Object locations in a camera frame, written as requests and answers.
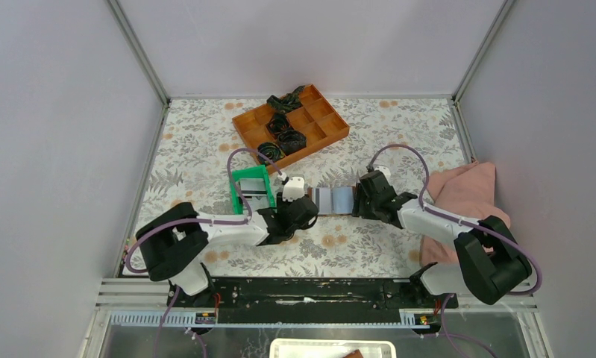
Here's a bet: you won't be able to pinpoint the brown leather card holder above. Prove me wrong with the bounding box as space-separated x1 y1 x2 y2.
310 186 356 216

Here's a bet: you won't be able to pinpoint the green plastic card box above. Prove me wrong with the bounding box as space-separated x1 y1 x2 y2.
230 166 276 214

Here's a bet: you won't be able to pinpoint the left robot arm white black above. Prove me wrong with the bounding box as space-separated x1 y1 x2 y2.
128 177 319 307

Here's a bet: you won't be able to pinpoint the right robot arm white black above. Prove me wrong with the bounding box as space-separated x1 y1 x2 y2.
352 170 533 307

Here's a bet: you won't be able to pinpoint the orange wooden compartment tray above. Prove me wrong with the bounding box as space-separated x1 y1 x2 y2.
232 84 350 169

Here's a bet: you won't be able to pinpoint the black items in tray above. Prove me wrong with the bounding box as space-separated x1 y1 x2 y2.
266 85 307 155

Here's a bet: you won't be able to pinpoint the pink crumpled cloth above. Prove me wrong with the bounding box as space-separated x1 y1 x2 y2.
419 161 513 288

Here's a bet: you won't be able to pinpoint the black coiled cable in tray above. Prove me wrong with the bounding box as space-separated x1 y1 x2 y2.
256 142 285 166

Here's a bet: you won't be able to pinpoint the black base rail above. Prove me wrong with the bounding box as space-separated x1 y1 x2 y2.
168 277 458 327

